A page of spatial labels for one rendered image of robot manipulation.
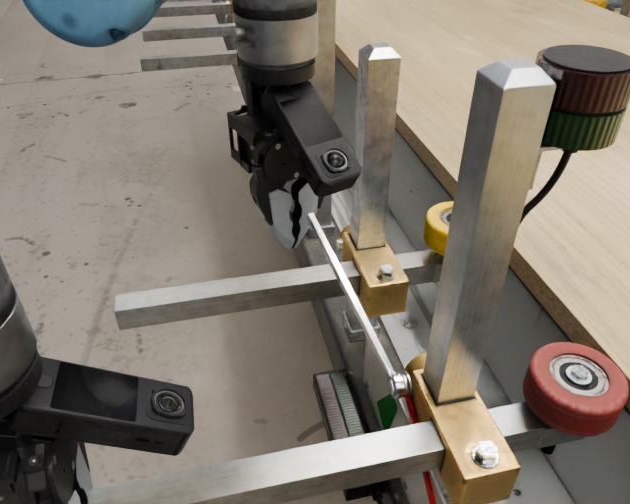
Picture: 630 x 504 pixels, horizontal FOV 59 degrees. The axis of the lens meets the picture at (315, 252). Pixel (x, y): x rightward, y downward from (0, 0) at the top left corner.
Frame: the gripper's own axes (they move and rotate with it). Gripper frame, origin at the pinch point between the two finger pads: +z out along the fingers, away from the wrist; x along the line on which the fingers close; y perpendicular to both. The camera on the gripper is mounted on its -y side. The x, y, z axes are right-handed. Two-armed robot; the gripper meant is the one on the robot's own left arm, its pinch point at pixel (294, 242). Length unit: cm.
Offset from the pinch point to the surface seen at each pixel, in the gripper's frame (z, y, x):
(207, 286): 5.7, 4.8, 9.2
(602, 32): 1, 34, -108
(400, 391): 5.9, -19.5, 0.1
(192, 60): 10, 96, -27
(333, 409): 20.7, -8.5, 0.0
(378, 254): 4.7, -2.3, -10.7
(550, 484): 29.0, -27.9, -20.2
